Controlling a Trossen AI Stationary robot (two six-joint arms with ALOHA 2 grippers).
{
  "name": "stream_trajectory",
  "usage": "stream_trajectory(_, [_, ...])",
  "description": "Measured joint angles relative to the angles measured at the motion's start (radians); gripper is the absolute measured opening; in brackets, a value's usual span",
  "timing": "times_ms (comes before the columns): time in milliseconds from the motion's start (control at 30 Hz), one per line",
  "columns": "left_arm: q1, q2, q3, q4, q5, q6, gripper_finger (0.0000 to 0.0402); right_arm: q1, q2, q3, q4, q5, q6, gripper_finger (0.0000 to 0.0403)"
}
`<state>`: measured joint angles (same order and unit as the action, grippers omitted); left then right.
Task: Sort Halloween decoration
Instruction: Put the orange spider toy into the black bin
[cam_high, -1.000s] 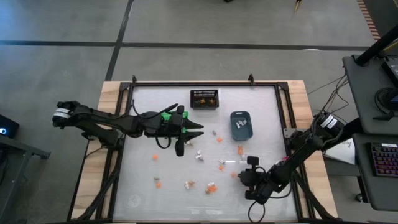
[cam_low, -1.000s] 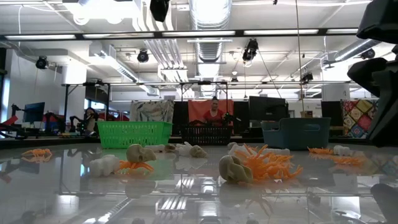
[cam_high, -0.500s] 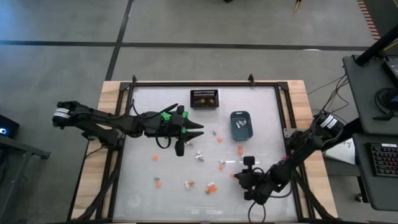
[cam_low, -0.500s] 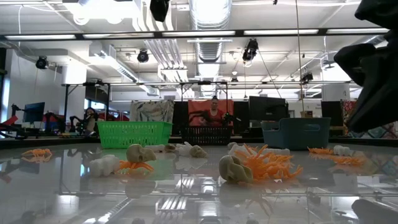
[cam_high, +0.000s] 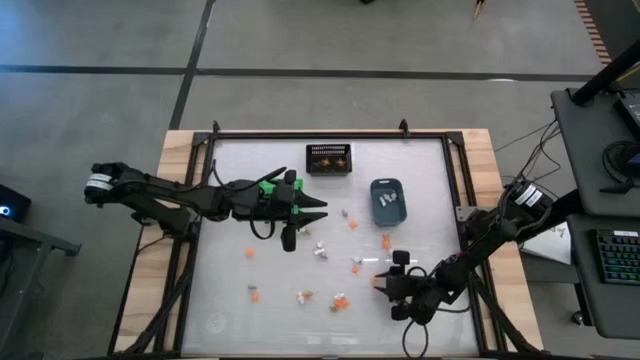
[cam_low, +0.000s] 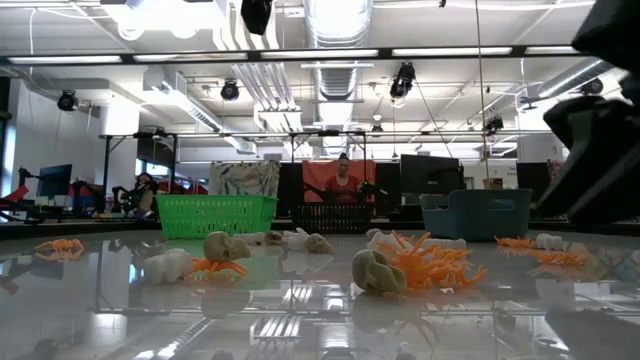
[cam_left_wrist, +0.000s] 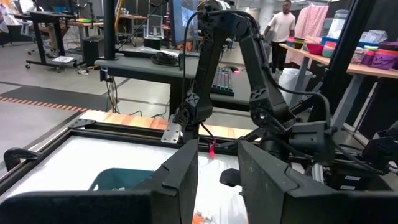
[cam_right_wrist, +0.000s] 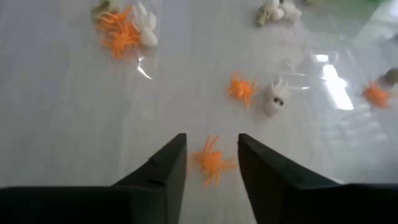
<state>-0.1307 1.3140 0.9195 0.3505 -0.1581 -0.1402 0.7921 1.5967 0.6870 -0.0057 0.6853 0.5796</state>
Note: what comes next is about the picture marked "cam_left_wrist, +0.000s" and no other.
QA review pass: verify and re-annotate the black rolling desk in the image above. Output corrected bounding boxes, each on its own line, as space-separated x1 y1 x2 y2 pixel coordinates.
12 11 77 72

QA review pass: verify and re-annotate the silver metal bracket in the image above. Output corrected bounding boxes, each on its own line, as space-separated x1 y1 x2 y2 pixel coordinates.
160 114 183 144

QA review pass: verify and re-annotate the white trash bag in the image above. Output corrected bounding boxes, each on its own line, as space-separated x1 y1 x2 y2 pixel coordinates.
277 67 314 107

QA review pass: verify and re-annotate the person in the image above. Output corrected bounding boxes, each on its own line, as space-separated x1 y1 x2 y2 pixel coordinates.
262 0 297 74

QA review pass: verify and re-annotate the coiled black cable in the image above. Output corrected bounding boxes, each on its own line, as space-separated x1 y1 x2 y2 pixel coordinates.
150 51 180 67

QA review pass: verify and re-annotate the black control box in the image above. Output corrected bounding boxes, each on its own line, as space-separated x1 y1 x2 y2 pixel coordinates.
323 166 392 194

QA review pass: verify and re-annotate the orange plastic spider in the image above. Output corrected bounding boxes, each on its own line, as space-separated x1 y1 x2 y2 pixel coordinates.
192 210 206 224

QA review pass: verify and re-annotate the pink hanging cloth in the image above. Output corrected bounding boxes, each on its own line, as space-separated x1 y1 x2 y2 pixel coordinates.
285 3 330 65

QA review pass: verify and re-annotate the stack of coloured bowls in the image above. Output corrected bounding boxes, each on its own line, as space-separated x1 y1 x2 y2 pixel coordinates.
322 40 338 59

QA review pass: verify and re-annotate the desk computer monitor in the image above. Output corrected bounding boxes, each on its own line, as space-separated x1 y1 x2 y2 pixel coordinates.
169 0 200 47

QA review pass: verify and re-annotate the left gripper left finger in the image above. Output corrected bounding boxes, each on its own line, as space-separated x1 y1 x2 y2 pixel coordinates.
132 139 200 224

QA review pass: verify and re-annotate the black right camera cable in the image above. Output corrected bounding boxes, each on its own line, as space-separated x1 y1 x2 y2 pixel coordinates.
267 67 333 134

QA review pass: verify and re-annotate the grey desk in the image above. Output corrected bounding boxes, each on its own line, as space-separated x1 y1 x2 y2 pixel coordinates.
94 46 261 112

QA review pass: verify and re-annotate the long wooden table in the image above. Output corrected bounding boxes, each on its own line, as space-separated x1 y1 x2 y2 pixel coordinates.
279 43 398 80

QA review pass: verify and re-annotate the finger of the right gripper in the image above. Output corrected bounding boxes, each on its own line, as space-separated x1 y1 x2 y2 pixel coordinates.
219 167 243 188

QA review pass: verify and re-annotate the pink plastic bowl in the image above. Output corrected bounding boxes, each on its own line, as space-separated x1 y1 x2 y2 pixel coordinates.
305 42 325 57

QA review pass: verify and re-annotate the purple pumpkin bucket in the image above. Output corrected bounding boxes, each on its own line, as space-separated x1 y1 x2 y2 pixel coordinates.
369 49 398 71

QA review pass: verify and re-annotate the backlit black keyboard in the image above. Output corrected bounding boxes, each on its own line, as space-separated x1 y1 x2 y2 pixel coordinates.
211 66 236 97

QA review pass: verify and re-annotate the black box speaker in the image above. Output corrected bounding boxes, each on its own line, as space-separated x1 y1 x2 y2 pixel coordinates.
81 35 106 67

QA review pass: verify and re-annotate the black table clamp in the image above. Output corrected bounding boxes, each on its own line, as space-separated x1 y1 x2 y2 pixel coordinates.
2 147 42 172

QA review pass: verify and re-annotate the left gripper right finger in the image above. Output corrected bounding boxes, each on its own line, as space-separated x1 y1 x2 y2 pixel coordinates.
237 139 346 224

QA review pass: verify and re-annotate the black monitor pole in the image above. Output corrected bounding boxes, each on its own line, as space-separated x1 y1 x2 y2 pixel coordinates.
103 0 118 62

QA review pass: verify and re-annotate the teal plastic bin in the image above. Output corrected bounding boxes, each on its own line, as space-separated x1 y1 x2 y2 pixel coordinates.
88 167 156 192

